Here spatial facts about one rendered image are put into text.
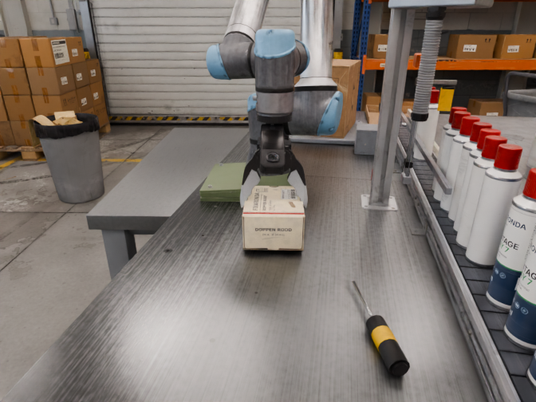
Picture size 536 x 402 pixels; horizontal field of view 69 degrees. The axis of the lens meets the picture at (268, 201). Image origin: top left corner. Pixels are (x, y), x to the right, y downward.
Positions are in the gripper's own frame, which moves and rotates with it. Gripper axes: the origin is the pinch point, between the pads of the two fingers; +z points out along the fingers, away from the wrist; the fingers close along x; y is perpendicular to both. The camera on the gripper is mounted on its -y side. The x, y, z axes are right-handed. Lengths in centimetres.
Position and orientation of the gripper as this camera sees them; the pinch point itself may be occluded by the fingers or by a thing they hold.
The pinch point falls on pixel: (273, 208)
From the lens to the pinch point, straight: 84.1
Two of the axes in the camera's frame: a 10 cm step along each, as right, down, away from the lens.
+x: -10.0, -0.1, 0.2
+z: 0.0, 9.2, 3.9
